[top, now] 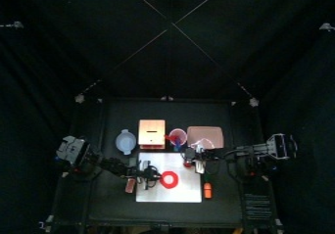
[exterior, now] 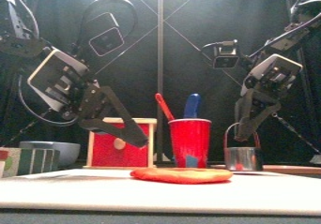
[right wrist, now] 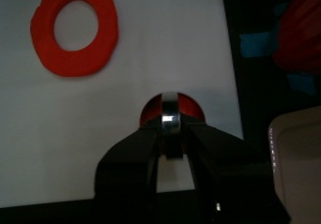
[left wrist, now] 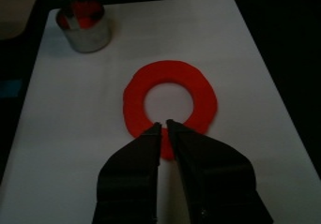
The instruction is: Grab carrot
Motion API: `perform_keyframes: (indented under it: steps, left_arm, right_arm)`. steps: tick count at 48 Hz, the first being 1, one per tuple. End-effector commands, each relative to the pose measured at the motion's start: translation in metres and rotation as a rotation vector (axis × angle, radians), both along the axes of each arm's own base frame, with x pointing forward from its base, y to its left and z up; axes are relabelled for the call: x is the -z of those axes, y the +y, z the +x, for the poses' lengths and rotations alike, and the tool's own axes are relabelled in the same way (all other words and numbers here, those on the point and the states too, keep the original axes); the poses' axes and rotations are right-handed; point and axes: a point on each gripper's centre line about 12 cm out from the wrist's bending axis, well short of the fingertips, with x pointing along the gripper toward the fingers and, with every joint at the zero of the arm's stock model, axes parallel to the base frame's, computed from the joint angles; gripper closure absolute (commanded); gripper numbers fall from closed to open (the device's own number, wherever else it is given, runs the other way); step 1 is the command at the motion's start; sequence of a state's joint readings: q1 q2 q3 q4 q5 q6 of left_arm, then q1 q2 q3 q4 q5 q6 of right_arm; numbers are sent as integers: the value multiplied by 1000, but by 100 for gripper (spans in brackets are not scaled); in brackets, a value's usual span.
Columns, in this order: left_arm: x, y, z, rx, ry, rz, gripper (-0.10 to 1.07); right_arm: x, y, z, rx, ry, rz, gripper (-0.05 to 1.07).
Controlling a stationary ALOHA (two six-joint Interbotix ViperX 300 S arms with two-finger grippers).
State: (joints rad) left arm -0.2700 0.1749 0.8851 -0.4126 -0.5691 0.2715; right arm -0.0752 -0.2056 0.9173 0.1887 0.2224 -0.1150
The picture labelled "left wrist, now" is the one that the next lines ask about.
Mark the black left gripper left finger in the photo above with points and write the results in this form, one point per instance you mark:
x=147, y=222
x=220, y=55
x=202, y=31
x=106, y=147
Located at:
x=130, y=174

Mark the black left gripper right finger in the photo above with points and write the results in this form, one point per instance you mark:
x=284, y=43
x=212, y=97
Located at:
x=217, y=177

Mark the white cutting board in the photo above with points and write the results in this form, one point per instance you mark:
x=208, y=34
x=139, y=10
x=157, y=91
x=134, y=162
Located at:
x=75, y=115

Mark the blue tape patch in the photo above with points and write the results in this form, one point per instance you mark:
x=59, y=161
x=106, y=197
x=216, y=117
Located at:
x=10, y=88

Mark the silver metal cup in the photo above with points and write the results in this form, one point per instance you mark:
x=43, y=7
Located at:
x=89, y=37

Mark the red toy pieces in cup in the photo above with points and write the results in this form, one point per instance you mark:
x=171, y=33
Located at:
x=86, y=15

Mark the beige panel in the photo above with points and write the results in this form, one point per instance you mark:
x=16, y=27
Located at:
x=15, y=9

